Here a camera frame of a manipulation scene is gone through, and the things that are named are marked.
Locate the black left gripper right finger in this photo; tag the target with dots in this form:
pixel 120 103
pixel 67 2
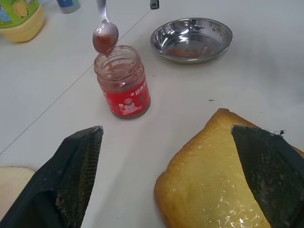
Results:
pixel 270 171

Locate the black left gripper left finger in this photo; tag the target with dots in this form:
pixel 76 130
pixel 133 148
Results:
pixel 69 171

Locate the metal spoon with jam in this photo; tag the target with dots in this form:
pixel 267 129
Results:
pixel 105 35

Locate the white bread slice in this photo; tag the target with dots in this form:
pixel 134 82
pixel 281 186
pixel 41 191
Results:
pixel 12 187

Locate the yellow toasted bread slice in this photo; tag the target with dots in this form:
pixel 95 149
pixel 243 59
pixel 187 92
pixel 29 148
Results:
pixel 204 180

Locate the red-labelled glass jam jar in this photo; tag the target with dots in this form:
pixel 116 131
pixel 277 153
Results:
pixel 126 88

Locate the stainless steel bowl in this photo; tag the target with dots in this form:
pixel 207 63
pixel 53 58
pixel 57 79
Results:
pixel 190 40

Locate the yellow lemon-print bottle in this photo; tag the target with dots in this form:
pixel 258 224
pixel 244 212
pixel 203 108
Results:
pixel 20 20

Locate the blue and grey container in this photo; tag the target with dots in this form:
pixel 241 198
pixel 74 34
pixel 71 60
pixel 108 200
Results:
pixel 69 5

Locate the small black clip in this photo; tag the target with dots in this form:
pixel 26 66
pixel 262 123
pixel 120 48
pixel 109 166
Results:
pixel 154 3

